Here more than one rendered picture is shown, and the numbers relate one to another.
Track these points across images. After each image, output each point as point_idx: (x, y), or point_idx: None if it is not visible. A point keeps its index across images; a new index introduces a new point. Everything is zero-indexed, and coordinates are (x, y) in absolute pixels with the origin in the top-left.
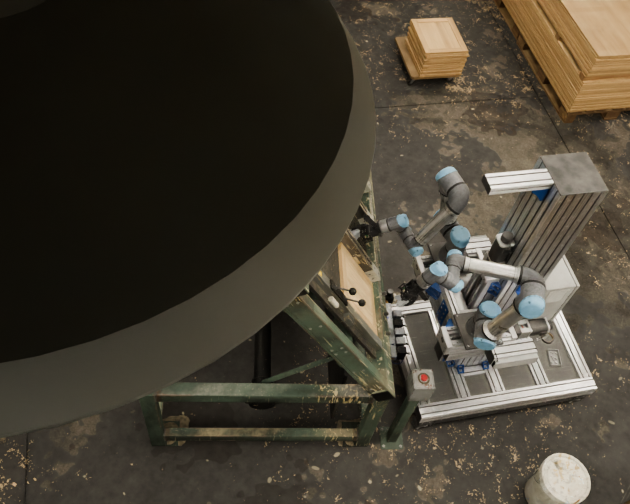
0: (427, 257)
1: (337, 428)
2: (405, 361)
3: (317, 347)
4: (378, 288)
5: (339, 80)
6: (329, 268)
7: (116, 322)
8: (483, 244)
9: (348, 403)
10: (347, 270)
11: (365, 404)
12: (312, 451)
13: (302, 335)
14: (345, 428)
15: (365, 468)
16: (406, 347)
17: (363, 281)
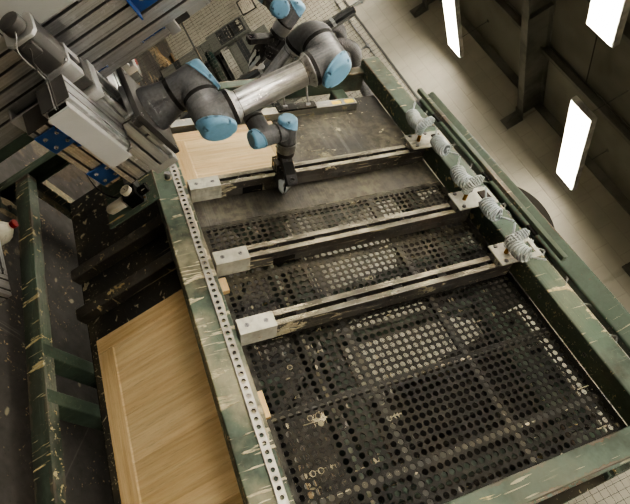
0: (165, 145)
1: (61, 197)
2: None
3: (57, 322)
4: (181, 177)
5: None
6: (306, 134)
7: None
8: (79, 95)
9: (18, 238)
10: (270, 153)
11: (33, 197)
12: (53, 217)
13: (76, 346)
14: (53, 191)
15: (1, 169)
16: None
17: (219, 172)
